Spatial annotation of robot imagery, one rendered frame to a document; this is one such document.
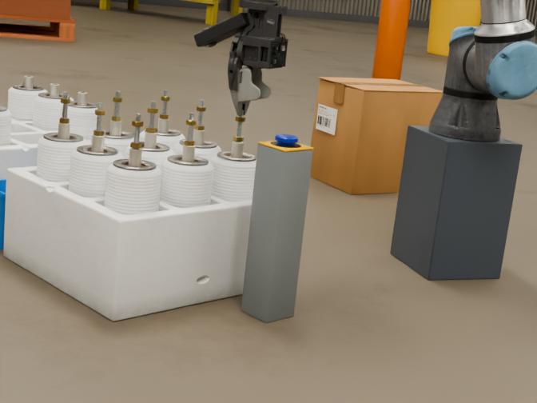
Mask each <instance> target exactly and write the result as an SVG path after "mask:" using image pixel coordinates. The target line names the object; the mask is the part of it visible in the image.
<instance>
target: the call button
mask: <svg viewBox="0 0 537 403"><path fill-rule="evenodd" d="M275 140H276V141H277V142H276V143H277V144H278V145H281V146H294V145H295V143H297V142H298V137H297V136H294V135H290V134H277V135H276V136H275Z"/></svg>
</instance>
